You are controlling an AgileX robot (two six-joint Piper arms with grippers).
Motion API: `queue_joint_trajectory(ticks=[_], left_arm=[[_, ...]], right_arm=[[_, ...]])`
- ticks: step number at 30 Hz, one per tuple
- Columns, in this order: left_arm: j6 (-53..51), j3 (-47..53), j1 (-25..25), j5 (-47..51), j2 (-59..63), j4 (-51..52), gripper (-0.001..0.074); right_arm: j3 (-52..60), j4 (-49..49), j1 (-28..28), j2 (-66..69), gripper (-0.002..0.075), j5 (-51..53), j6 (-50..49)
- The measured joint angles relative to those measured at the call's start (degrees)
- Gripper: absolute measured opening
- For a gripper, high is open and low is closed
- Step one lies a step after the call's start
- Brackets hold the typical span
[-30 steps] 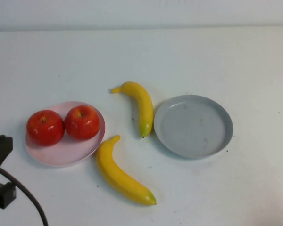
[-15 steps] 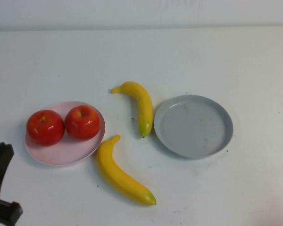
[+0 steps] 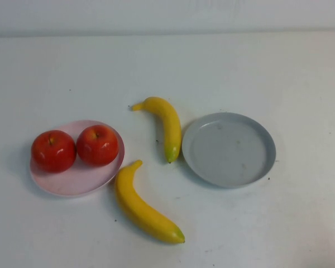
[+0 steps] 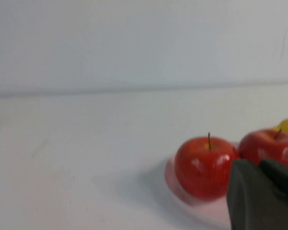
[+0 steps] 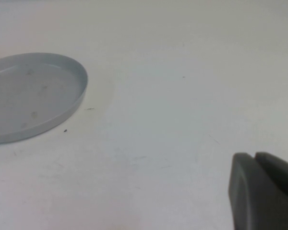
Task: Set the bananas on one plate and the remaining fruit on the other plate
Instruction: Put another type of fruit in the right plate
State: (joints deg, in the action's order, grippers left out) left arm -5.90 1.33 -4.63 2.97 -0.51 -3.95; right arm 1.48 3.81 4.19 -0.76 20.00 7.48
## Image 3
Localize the red plastic apple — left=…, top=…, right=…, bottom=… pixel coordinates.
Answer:
left=31, top=130, right=77, bottom=173
left=76, top=125, right=119, bottom=167

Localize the yellow plastic banana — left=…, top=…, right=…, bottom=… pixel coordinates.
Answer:
left=116, top=160, right=185, bottom=245
left=131, top=96, right=183, bottom=164

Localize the grey round plate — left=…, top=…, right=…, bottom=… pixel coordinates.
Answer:
left=181, top=112, right=277, bottom=189

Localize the pink round plate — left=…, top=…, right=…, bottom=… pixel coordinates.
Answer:
left=30, top=119, right=126, bottom=199

